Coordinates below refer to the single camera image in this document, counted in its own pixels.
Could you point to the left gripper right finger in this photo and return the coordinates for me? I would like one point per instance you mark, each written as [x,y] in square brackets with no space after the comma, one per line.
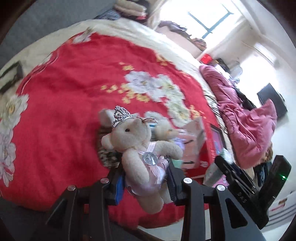
[228,219]

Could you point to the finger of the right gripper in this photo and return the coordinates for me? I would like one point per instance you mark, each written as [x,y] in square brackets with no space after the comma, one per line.
[231,171]

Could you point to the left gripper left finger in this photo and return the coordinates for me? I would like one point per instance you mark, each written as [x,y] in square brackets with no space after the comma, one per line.
[83,212]

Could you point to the pink mask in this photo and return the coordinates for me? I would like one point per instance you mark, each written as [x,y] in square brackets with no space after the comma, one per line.
[191,144]

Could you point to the leopard print scrunchie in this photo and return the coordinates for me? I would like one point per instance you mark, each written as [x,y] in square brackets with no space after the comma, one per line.
[109,159]

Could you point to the grey tray with pink book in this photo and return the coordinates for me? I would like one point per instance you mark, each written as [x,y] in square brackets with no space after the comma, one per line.
[213,173]

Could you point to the pink fleece blanket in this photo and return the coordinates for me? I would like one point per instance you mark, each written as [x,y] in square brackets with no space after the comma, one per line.
[250,131]

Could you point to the red white cardboard box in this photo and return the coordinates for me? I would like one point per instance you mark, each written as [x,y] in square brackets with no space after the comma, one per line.
[206,152]

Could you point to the red floral blanket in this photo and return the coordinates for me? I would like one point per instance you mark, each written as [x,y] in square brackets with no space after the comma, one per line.
[49,127]

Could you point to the small cream teddy bear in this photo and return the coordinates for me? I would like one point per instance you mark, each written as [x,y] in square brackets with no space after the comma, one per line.
[164,131]

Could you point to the dark monitor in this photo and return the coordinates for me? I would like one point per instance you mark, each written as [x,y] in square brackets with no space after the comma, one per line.
[268,92]

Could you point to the small red box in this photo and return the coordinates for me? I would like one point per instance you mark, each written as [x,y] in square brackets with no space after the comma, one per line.
[206,59]

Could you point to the clothes pile on windowsill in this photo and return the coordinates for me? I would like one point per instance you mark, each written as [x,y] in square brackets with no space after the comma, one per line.
[175,28]

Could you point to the stack of folded clothes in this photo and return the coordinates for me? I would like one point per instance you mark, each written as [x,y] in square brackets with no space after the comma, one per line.
[138,11]

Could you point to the grey quilted sofa cushion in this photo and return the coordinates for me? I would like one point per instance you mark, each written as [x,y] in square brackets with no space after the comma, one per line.
[24,22]

